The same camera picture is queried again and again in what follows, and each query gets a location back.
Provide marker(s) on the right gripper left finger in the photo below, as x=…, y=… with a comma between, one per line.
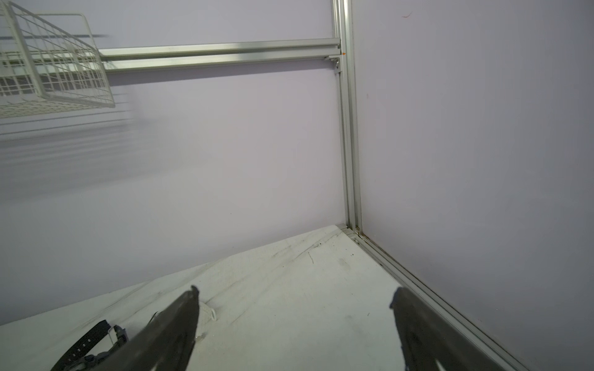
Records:
x=166, y=343

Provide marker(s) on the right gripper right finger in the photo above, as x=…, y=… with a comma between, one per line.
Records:
x=429, y=342

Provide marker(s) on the black digital wrist watch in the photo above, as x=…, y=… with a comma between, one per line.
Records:
x=79, y=356

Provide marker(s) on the aluminium cage frame profiles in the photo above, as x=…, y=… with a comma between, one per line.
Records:
x=252, y=141

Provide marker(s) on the white wire wall basket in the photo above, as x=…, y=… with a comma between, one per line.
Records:
x=50, y=64

